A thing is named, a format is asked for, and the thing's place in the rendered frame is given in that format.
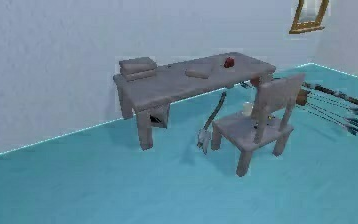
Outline white mug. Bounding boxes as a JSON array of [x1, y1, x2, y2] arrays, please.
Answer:
[[242, 101, 254, 117]]

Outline grey wooden desk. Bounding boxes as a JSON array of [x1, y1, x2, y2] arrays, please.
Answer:
[[112, 51, 277, 152]]

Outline long grey axe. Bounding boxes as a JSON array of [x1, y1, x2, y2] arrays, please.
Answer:
[[196, 91, 228, 156]]

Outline grey flat book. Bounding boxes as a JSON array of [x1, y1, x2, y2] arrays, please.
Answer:
[[184, 64, 217, 80]]

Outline grey stacked books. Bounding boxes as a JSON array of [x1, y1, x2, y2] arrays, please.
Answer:
[[118, 56, 159, 82]]

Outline small red object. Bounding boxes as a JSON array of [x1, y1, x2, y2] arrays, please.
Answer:
[[223, 56, 236, 69]]

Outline grey wooden chair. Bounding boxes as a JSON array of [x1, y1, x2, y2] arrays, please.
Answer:
[[210, 73, 306, 178]]

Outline brown arrow quiver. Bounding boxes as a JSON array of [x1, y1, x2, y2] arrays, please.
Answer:
[[295, 89, 310, 107]]

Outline thin dark arrow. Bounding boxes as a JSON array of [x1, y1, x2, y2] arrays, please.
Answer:
[[308, 93, 358, 117], [296, 105, 358, 138], [306, 102, 358, 127]]

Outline dark brown bow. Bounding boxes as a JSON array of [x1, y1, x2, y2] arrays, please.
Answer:
[[301, 81, 358, 113]]

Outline gold framed wall picture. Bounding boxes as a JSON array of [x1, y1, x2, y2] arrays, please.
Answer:
[[288, 0, 330, 35]]

